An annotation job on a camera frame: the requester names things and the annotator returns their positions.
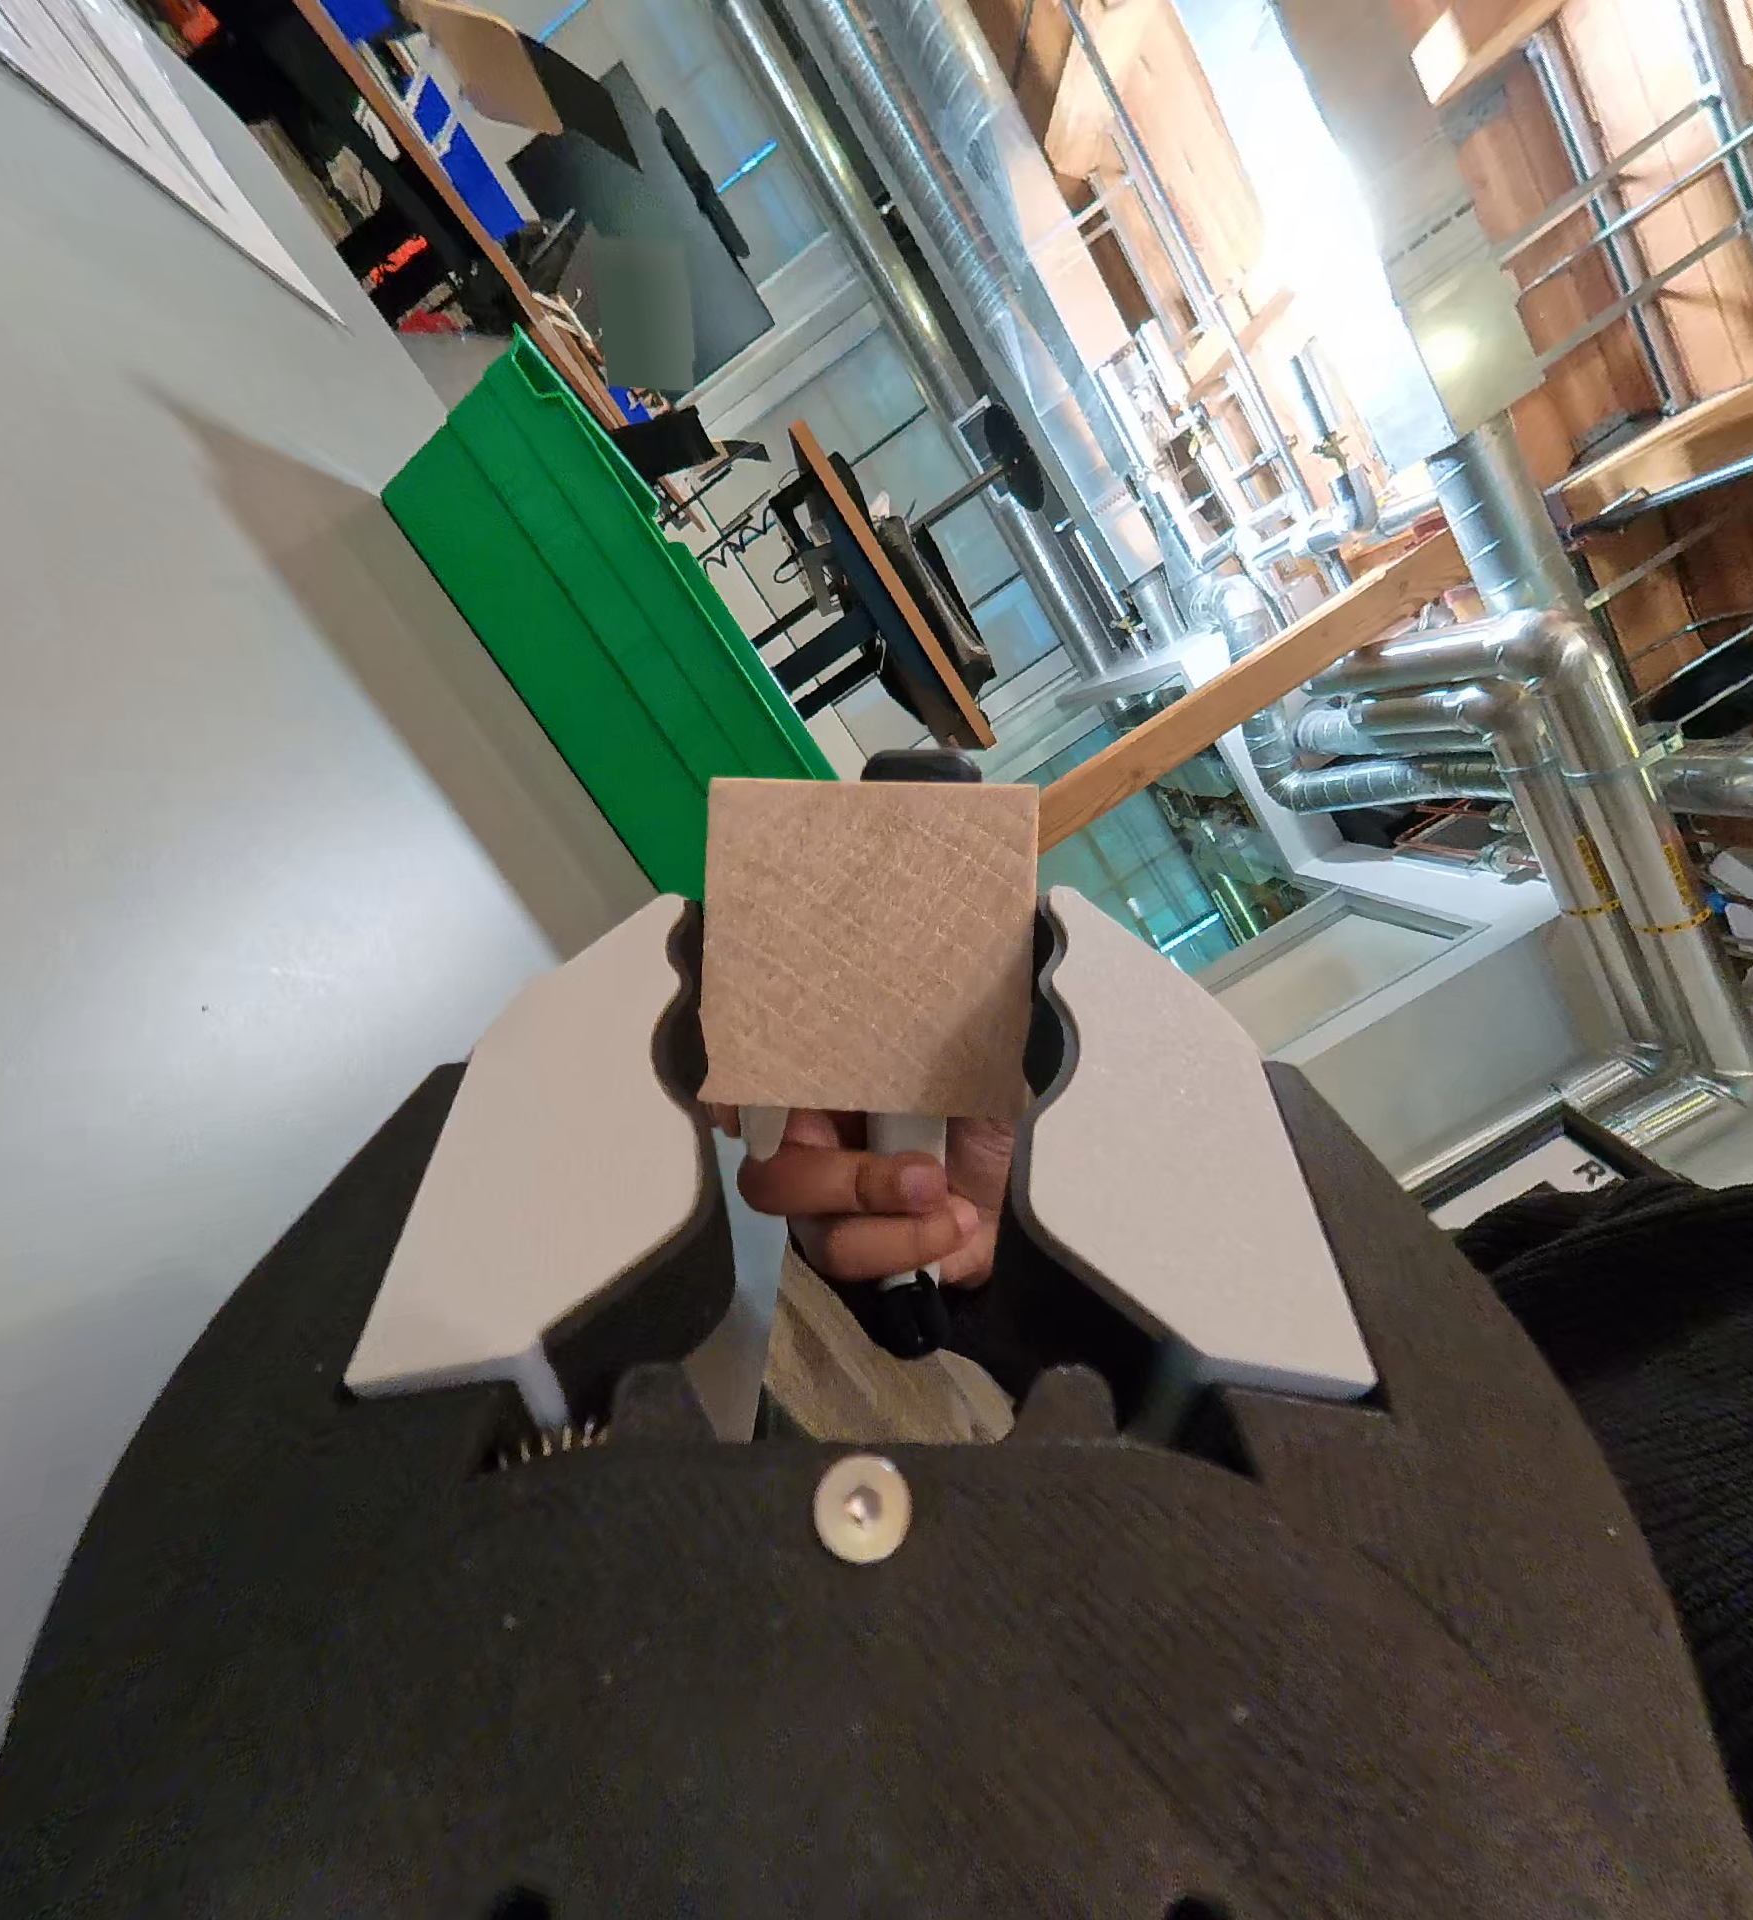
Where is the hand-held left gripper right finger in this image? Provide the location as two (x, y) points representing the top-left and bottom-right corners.
(1008, 885), (1385, 1444)

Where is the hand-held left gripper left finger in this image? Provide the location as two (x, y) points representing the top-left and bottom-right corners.
(346, 896), (741, 1432)

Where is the medium wooden cube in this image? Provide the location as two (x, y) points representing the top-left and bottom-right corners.
(698, 771), (1043, 1128)

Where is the green plastic bin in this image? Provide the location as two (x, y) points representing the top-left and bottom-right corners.
(384, 326), (839, 900)

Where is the black standing desk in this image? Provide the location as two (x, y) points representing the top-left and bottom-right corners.
(751, 418), (998, 753)

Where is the grey desk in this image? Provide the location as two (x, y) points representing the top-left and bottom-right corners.
(0, 0), (846, 1920)

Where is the person's right hand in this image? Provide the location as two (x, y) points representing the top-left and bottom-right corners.
(741, 1107), (1016, 1294)

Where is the black round-headed pole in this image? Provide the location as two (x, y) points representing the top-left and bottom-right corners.
(917, 396), (1043, 529)

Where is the wooden beam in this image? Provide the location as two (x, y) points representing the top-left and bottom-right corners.
(1032, 529), (1467, 853)

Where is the cluster of silver ducts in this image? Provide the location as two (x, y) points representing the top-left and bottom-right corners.
(710, 0), (1753, 1138)

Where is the black monitor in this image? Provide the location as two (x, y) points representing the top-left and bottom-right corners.
(506, 40), (783, 427)

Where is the blue plastic bin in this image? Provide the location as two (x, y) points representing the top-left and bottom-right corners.
(415, 64), (523, 246)

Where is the laminated paper sheet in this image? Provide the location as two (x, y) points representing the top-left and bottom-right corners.
(0, 0), (349, 326)

